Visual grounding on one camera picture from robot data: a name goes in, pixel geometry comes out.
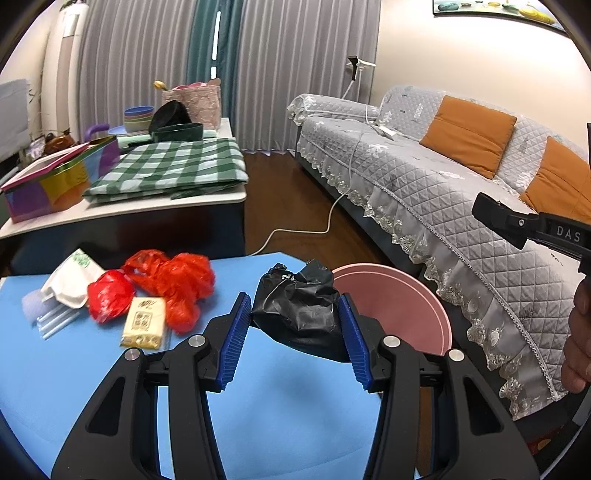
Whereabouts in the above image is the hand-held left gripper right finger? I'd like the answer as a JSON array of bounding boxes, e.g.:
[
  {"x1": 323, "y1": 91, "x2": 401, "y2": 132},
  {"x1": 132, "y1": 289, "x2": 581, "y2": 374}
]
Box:
[{"x1": 337, "y1": 294, "x2": 541, "y2": 480}]

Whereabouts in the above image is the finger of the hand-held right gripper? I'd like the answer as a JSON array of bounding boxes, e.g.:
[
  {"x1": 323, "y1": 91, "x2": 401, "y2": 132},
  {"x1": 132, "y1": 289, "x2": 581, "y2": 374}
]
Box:
[{"x1": 472, "y1": 193, "x2": 543, "y2": 250}]

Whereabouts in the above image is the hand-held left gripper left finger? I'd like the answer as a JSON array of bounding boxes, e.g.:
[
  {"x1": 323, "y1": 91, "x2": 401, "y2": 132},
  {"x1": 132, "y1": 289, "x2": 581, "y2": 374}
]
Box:
[{"x1": 51, "y1": 291, "x2": 254, "y2": 480}]

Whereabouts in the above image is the pink plastic bin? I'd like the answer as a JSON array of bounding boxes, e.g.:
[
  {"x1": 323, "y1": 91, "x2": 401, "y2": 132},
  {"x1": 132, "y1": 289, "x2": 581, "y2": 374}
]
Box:
[{"x1": 331, "y1": 264, "x2": 453, "y2": 356}]

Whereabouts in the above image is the black plastic bag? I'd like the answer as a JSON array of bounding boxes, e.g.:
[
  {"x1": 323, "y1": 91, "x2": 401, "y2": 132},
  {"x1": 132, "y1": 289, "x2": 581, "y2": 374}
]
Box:
[{"x1": 250, "y1": 259, "x2": 352, "y2": 363}]

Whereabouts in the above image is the small red plastic bag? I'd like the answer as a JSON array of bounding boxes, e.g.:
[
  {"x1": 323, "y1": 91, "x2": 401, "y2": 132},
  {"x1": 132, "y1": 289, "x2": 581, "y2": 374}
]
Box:
[{"x1": 87, "y1": 270, "x2": 137, "y2": 326}]

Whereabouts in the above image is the bundle of clear straws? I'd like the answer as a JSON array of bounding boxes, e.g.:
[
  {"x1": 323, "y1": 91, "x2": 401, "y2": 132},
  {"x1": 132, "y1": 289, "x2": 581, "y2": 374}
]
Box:
[{"x1": 36, "y1": 302, "x2": 79, "y2": 342}]

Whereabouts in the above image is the person's right hand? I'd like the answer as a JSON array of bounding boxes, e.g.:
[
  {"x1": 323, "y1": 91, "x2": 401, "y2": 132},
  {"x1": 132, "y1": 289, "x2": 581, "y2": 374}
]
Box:
[{"x1": 561, "y1": 277, "x2": 591, "y2": 393}]

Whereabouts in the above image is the orange cushion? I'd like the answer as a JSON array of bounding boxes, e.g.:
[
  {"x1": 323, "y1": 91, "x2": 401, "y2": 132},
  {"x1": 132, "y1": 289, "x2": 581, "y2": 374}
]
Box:
[
  {"x1": 419, "y1": 95, "x2": 518, "y2": 180},
  {"x1": 519, "y1": 136, "x2": 591, "y2": 222}
]

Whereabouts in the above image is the large red plastic bag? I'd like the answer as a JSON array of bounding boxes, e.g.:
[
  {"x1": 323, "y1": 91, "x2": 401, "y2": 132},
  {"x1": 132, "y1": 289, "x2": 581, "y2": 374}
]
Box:
[{"x1": 122, "y1": 249, "x2": 216, "y2": 335}]

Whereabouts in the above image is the grey quilted sofa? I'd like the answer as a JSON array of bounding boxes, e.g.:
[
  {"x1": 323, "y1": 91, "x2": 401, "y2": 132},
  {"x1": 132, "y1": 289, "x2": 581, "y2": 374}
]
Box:
[{"x1": 286, "y1": 83, "x2": 591, "y2": 421}]

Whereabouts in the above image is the yellow tissue pack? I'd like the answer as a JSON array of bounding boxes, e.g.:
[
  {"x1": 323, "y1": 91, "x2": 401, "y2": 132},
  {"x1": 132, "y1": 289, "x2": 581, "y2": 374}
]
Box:
[{"x1": 119, "y1": 296, "x2": 168, "y2": 350}]

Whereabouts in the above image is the white top coffee table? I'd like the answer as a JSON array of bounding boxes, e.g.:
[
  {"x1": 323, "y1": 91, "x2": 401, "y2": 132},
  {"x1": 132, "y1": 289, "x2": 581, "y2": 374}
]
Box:
[{"x1": 0, "y1": 117, "x2": 247, "y2": 278}]

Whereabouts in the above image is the blue table mat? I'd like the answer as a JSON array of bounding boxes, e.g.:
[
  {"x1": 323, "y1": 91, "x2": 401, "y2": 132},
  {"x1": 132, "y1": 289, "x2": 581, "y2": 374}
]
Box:
[{"x1": 0, "y1": 251, "x2": 423, "y2": 480}]

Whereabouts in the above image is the white paper bag green print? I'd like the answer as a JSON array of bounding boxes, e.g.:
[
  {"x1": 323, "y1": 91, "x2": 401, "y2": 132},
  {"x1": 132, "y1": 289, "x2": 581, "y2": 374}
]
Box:
[{"x1": 41, "y1": 248, "x2": 106, "y2": 309}]

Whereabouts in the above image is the green checked cloth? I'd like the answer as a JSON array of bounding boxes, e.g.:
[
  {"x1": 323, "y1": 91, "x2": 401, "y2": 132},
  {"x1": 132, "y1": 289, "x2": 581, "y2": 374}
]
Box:
[{"x1": 82, "y1": 137, "x2": 250, "y2": 204}]

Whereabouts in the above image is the pale blue sponge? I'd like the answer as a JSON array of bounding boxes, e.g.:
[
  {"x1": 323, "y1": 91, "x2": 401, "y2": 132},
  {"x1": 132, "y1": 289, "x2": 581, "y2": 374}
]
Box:
[{"x1": 21, "y1": 288, "x2": 51, "y2": 319}]

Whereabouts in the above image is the white clip stand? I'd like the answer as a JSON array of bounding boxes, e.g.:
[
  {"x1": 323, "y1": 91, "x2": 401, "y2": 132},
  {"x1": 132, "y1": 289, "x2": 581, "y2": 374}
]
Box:
[{"x1": 346, "y1": 55, "x2": 377, "y2": 100}]

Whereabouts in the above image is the dark green bowl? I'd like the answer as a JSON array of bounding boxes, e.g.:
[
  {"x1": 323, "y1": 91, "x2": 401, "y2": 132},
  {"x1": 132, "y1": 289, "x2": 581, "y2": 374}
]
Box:
[{"x1": 152, "y1": 122, "x2": 205, "y2": 144}]

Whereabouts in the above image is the pink quilted basket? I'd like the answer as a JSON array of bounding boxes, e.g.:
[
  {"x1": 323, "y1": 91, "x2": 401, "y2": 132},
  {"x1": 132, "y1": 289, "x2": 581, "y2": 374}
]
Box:
[{"x1": 161, "y1": 78, "x2": 223, "y2": 131}]

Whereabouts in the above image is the colourful tin box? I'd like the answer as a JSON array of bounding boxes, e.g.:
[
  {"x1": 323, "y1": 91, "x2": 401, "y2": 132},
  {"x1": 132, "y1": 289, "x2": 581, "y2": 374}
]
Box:
[{"x1": 0, "y1": 136, "x2": 122, "y2": 224}]

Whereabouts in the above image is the stack of coloured bowls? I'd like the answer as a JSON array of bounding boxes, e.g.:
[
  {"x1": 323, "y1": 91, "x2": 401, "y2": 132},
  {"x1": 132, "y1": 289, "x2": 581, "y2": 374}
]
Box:
[{"x1": 124, "y1": 105, "x2": 155, "y2": 134}]

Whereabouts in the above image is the grey sheer curtain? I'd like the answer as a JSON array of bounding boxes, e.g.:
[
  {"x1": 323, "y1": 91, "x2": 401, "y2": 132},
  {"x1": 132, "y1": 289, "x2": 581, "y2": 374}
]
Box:
[
  {"x1": 78, "y1": 0, "x2": 199, "y2": 134},
  {"x1": 235, "y1": 0, "x2": 382, "y2": 155}
]

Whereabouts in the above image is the brown teapot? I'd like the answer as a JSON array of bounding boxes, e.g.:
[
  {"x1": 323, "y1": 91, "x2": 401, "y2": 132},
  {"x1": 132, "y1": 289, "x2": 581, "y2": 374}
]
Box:
[{"x1": 43, "y1": 128, "x2": 75, "y2": 155}]

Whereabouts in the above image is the teal curtain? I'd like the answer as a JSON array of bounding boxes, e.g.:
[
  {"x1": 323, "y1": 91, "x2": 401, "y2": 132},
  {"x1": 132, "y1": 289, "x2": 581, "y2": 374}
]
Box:
[{"x1": 187, "y1": 0, "x2": 245, "y2": 148}]

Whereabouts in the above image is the grey deer print cover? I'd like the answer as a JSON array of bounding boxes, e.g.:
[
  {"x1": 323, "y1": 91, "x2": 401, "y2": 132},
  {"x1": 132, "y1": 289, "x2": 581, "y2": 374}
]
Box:
[{"x1": 0, "y1": 78, "x2": 31, "y2": 162}]

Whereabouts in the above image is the white standing air conditioner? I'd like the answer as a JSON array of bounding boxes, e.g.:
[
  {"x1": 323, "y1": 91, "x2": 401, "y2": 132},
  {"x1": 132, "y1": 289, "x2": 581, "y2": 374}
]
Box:
[{"x1": 44, "y1": 0, "x2": 90, "y2": 134}]

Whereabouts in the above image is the white power cable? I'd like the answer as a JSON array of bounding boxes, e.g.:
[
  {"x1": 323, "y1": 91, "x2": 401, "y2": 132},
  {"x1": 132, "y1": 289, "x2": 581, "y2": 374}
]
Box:
[{"x1": 245, "y1": 78, "x2": 384, "y2": 257}]

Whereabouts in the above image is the framed wall picture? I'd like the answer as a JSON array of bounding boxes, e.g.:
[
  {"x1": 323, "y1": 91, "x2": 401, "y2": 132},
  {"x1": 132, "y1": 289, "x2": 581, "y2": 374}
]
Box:
[{"x1": 433, "y1": 0, "x2": 568, "y2": 32}]

